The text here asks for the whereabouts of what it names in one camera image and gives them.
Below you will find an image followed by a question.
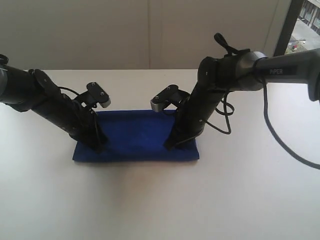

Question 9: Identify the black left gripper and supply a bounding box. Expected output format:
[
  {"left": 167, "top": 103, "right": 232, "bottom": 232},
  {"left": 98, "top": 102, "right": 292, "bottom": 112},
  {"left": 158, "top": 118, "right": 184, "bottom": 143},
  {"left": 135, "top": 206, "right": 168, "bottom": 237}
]
[{"left": 33, "top": 96, "right": 108, "bottom": 154}]

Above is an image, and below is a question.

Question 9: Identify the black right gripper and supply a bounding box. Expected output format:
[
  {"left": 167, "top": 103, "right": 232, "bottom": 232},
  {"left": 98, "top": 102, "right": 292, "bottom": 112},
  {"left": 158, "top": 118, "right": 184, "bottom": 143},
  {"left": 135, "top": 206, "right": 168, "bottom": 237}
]
[{"left": 163, "top": 84, "right": 225, "bottom": 151}]

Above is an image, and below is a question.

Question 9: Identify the blue terry towel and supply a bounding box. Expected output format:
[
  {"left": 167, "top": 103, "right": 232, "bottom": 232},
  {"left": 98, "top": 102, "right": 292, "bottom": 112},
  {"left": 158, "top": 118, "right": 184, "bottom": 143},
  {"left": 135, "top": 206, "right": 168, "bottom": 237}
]
[{"left": 72, "top": 109, "right": 200, "bottom": 163}]

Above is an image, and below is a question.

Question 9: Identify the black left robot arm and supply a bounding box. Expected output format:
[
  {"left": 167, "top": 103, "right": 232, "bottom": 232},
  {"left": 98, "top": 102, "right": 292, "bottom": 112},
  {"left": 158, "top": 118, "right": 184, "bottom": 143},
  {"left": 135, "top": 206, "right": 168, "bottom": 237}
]
[{"left": 0, "top": 65, "right": 111, "bottom": 153}]

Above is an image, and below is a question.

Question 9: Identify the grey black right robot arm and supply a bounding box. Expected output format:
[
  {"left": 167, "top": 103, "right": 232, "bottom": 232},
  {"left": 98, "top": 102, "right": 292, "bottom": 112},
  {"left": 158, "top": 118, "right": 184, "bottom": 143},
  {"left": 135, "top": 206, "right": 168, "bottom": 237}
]
[{"left": 164, "top": 49, "right": 320, "bottom": 150}]

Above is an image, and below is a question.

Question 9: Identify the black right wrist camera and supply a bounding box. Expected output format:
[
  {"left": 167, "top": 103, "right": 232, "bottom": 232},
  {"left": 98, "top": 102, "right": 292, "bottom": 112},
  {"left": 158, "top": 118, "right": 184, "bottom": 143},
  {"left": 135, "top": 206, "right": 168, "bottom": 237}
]
[{"left": 150, "top": 84, "right": 190, "bottom": 113}]

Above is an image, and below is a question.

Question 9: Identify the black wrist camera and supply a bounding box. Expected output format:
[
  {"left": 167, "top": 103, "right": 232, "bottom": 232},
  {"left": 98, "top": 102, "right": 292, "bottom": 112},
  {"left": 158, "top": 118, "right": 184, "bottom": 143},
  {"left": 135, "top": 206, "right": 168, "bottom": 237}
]
[
  {"left": 74, "top": 82, "right": 111, "bottom": 109},
  {"left": 150, "top": 84, "right": 190, "bottom": 113}
]

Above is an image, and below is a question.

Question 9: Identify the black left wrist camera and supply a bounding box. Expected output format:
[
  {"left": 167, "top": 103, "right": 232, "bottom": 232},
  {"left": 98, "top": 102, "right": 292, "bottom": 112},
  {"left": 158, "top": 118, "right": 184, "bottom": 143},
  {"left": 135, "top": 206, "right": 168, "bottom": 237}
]
[{"left": 74, "top": 82, "right": 111, "bottom": 109}]

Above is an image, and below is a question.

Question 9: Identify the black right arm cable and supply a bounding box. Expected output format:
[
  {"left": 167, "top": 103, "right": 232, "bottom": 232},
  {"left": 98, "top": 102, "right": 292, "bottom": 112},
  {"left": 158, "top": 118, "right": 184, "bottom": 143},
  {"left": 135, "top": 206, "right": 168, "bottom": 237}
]
[{"left": 164, "top": 32, "right": 320, "bottom": 171}]

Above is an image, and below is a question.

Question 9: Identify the dark window frame post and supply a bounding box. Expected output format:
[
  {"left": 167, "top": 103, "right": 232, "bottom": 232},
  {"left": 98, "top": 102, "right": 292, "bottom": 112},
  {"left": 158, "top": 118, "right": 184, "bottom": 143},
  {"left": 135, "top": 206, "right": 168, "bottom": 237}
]
[{"left": 273, "top": 0, "right": 304, "bottom": 57}]

